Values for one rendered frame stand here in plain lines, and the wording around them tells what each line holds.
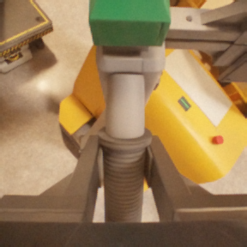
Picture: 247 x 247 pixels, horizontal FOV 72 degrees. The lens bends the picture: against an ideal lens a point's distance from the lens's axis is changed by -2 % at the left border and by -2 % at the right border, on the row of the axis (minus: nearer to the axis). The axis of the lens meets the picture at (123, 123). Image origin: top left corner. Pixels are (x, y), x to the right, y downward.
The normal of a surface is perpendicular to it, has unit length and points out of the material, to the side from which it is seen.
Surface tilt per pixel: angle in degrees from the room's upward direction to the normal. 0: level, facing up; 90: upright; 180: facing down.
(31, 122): 0
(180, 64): 0
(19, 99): 0
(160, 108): 45
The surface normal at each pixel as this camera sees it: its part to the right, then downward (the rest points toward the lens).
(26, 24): 0.30, -0.20
